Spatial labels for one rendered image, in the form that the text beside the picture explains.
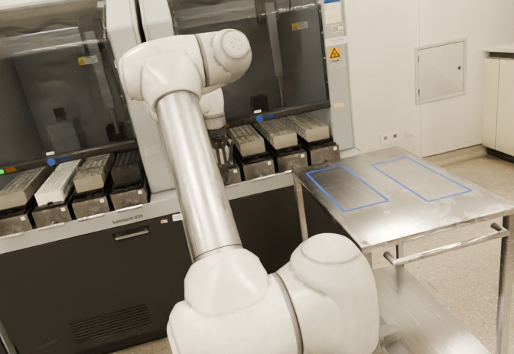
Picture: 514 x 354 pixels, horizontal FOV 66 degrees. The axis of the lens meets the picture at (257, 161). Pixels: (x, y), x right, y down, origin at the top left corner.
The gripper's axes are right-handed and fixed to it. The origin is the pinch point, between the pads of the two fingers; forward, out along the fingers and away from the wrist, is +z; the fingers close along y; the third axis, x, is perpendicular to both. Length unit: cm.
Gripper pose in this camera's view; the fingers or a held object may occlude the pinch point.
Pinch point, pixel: (225, 173)
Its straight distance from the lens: 166.5
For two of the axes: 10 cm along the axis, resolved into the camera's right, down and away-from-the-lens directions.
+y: -9.6, 2.2, -1.5
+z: 1.6, 9.3, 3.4
